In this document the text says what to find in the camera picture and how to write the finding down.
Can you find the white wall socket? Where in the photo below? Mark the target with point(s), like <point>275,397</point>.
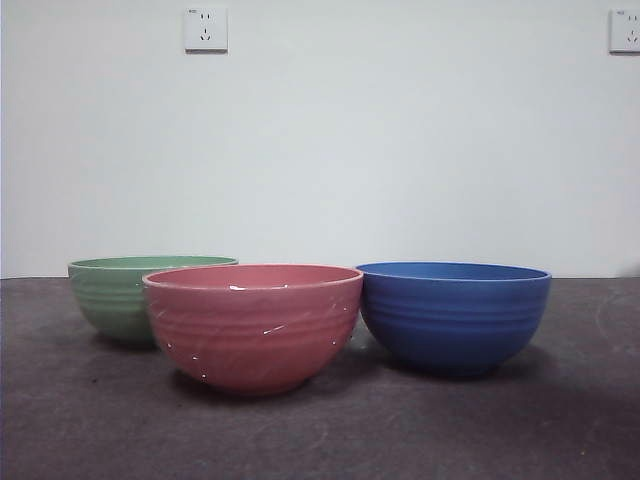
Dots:
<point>206,30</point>
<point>625,31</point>

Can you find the red ribbed bowl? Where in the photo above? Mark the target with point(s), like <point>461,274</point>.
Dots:
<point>250,345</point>

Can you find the blue ribbed bowl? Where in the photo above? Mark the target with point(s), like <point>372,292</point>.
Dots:
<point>450,325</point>

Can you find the green ribbed bowl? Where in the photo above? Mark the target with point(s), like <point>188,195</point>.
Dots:
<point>107,300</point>

